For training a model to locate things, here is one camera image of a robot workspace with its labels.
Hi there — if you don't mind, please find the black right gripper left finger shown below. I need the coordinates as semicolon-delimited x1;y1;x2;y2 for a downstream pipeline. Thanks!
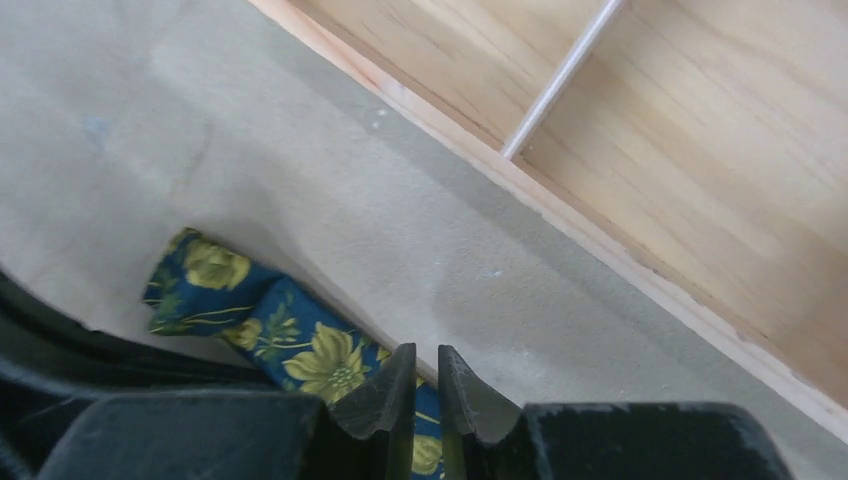
39;343;416;479

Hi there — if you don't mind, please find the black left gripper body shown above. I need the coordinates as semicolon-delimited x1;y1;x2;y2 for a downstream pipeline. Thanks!
1;275;270;479

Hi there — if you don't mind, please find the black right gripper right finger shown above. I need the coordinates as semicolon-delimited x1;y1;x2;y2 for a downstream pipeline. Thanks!
438;345;793;479

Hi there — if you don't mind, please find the blue floral tie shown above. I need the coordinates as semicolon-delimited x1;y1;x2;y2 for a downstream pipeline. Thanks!
143;228;446;479

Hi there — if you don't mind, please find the wooden compartment tray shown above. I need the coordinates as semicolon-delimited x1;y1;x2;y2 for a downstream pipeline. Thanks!
257;1;847;439

